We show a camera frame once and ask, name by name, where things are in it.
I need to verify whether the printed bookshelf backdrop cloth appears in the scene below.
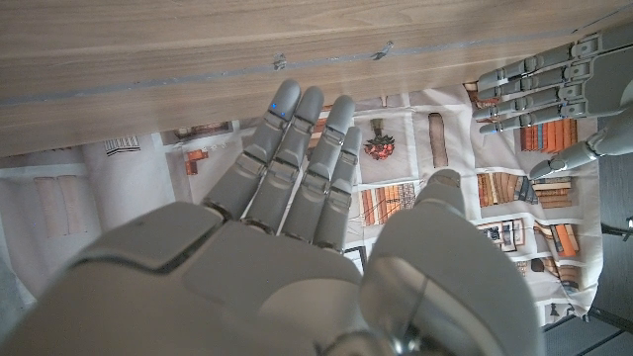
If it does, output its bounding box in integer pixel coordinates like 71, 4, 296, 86
0, 82, 608, 328

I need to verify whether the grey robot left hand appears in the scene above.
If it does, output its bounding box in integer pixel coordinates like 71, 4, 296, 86
472, 22, 633, 182

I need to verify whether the grey perforated metal panel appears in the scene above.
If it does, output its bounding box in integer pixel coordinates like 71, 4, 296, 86
541, 309, 633, 356

